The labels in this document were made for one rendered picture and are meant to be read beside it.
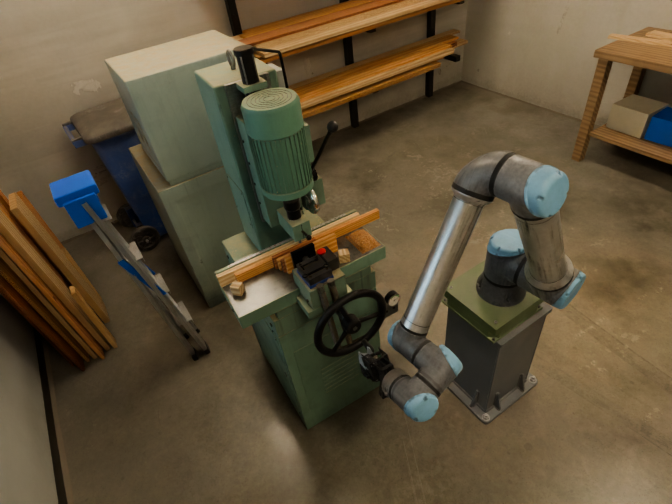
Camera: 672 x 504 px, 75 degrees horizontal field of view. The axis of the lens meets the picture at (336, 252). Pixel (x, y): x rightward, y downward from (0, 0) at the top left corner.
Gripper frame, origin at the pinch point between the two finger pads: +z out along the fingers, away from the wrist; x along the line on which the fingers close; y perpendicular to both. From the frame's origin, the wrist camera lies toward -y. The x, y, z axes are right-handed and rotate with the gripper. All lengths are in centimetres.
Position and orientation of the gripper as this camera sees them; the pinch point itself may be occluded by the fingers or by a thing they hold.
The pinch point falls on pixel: (362, 357)
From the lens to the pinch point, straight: 159.0
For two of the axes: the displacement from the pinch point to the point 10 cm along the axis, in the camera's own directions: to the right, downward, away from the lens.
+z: -4.4, -2.4, 8.7
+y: -2.8, -8.8, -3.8
